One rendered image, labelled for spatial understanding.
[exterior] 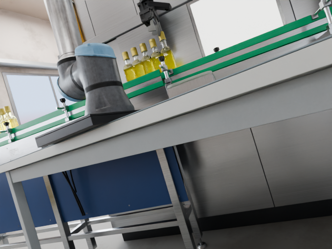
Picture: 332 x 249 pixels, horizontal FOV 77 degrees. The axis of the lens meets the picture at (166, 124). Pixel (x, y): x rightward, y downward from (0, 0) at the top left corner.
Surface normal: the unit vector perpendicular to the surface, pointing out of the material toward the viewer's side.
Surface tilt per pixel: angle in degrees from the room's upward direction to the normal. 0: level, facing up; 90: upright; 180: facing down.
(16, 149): 90
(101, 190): 90
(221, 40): 90
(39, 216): 90
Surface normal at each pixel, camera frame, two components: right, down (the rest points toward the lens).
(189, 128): -0.54, 0.16
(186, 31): -0.30, 0.08
